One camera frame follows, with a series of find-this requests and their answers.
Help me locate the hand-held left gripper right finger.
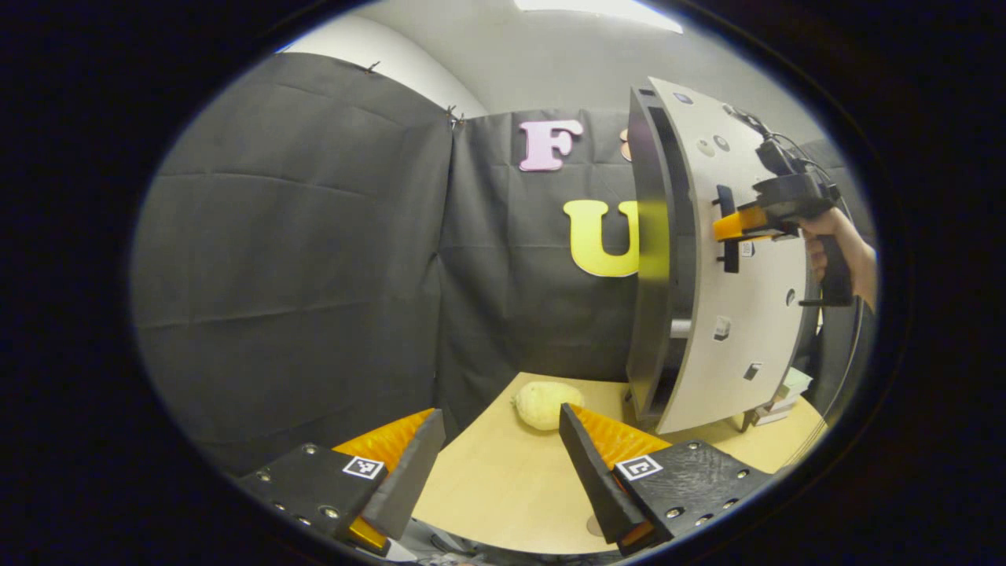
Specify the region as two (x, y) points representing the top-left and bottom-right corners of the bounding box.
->
(558, 405), (775, 555)

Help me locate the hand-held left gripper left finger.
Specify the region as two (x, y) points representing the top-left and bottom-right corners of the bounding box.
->
(238, 409), (446, 555)

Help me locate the grey cabinet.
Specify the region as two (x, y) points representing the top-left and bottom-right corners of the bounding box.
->
(626, 85), (702, 423)

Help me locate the pale yellow round bun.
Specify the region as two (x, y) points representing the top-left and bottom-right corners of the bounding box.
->
(511, 380), (586, 432)

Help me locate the black backdrop cloth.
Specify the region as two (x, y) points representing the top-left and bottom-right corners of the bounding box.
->
(130, 51), (877, 472)

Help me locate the black door handle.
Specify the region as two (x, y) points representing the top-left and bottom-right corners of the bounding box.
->
(712, 185), (742, 274)

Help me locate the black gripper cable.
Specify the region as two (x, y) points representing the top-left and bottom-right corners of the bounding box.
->
(723, 105), (846, 207)

